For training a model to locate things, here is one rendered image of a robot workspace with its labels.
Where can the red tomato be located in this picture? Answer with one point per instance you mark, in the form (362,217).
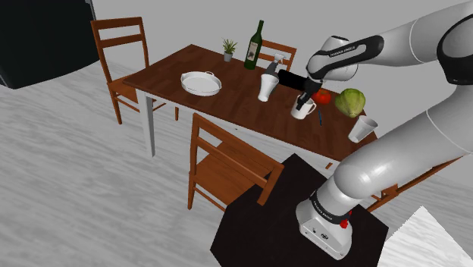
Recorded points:
(323,97)

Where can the white cup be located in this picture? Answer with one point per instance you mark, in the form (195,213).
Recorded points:
(362,129)

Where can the dark blue pen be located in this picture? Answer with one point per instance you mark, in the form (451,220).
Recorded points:
(320,117)

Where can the wooden table with white legs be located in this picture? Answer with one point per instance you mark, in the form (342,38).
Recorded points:
(236,92)

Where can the white mug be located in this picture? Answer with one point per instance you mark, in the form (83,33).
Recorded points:
(300,112)

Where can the wooden chair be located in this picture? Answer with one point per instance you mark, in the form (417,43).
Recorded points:
(388,192)
(284,50)
(225,166)
(122,40)

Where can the white spray bottle grey neck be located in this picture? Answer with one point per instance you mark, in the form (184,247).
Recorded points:
(267,87)

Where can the green cabbage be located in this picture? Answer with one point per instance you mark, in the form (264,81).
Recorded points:
(350,103)

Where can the black robot stand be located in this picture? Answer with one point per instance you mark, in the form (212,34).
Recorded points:
(258,229)

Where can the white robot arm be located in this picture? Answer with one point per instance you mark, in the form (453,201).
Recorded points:
(391,159)

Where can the green wine bottle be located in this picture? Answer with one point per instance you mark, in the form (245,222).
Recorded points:
(253,51)

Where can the small potted green plant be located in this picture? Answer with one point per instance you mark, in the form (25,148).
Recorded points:
(229,48)

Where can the large black cabinet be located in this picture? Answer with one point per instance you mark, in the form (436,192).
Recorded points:
(40,40)

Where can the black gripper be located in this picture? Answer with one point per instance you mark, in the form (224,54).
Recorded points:
(312,88)

